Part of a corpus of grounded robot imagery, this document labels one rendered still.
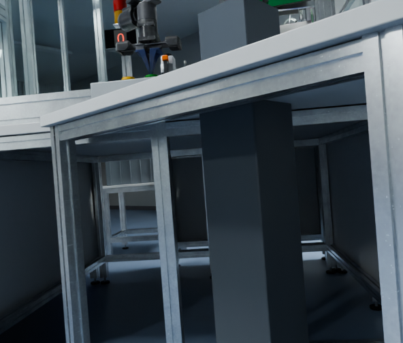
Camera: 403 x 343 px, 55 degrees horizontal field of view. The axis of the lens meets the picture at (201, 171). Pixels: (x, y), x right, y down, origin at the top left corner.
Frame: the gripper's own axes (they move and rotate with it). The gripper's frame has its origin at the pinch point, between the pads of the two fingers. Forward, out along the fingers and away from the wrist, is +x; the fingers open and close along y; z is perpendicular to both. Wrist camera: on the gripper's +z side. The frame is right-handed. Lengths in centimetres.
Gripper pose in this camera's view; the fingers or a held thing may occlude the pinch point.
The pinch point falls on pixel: (150, 63)
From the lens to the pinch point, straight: 119.4
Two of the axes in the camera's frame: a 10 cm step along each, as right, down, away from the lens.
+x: 0.7, 10.0, 0.0
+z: 1.1, -0.1, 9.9
